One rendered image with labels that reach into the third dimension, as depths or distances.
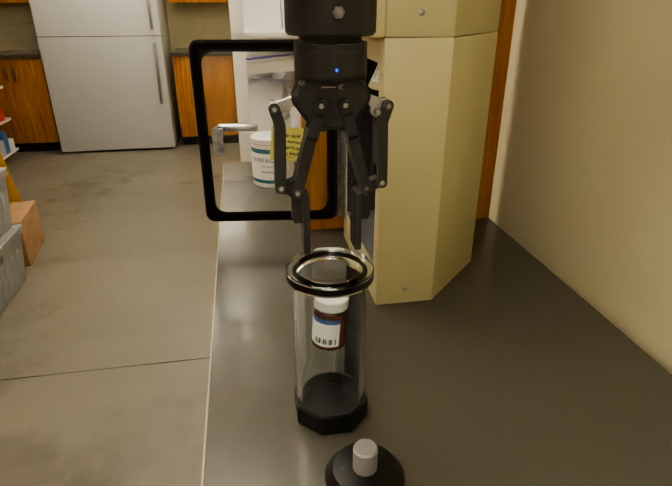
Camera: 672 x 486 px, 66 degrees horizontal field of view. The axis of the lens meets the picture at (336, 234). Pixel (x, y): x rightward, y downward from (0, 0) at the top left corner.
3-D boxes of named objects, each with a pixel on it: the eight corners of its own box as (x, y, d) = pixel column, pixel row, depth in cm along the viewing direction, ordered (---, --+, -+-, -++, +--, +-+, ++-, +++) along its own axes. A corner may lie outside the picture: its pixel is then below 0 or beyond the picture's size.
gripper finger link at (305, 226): (309, 197, 58) (302, 197, 58) (310, 253, 61) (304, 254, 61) (306, 188, 60) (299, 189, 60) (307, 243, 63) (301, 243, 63)
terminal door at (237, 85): (337, 219, 123) (337, 38, 106) (207, 221, 121) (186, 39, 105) (337, 218, 124) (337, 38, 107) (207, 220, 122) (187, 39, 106)
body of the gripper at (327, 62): (363, 35, 57) (361, 120, 61) (285, 36, 55) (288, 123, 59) (380, 40, 50) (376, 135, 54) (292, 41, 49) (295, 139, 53)
